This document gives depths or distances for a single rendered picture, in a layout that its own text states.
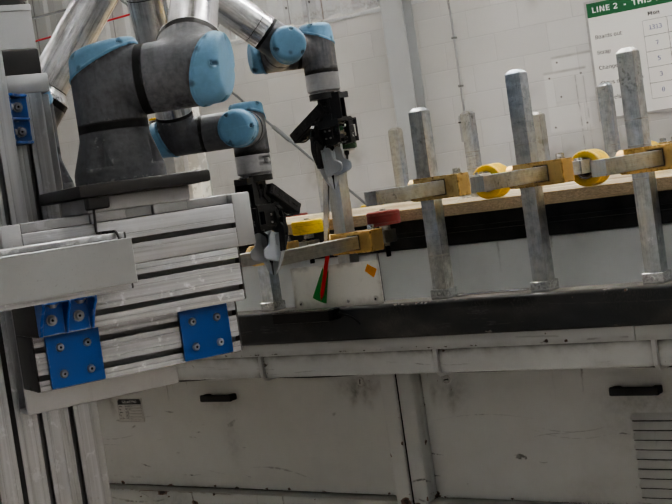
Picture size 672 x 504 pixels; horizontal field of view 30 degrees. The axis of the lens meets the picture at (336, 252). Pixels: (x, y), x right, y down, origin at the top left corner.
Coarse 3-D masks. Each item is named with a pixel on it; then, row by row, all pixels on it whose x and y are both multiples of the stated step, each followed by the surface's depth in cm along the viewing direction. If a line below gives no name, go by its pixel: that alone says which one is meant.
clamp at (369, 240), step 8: (352, 232) 289; (360, 232) 288; (368, 232) 286; (376, 232) 288; (360, 240) 288; (368, 240) 286; (376, 240) 288; (360, 248) 288; (368, 248) 287; (376, 248) 287
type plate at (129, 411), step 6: (120, 402) 381; (126, 402) 380; (132, 402) 378; (138, 402) 376; (120, 408) 381; (126, 408) 380; (132, 408) 378; (138, 408) 377; (120, 414) 382; (126, 414) 380; (132, 414) 379; (138, 414) 377; (120, 420) 382; (126, 420) 381; (132, 420) 379; (138, 420) 377; (144, 420) 376
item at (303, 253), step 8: (384, 232) 296; (392, 232) 299; (336, 240) 282; (344, 240) 284; (352, 240) 286; (384, 240) 296; (392, 240) 299; (296, 248) 270; (304, 248) 272; (312, 248) 274; (320, 248) 277; (328, 248) 279; (336, 248) 281; (344, 248) 284; (352, 248) 286; (288, 256) 268; (296, 256) 270; (304, 256) 272; (312, 256) 274; (320, 256) 276
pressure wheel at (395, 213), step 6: (384, 210) 299; (390, 210) 296; (396, 210) 297; (366, 216) 299; (372, 216) 296; (378, 216) 296; (384, 216) 295; (390, 216) 296; (396, 216) 297; (372, 222) 297; (378, 222) 296; (384, 222) 296; (390, 222) 296; (396, 222) 297; (384, 228) 298; (390, 228) 299; (390, 252) 300
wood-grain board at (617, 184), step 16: (624, 176) 314; (656, 176) 275; (512, 192) 317; (544, 192) 280; (560, 192) 278; (576, 192) 275; (592, 192) 273; (608, 192) 271; (624, 192) 269; (368, 208) 374; (400, 208) 320; (416, 208) 301; (448, 208) 295; (464, 208) 293; (480, 208) 290; (496, 208) 288; (512, 208) 285; (288, 224) 325
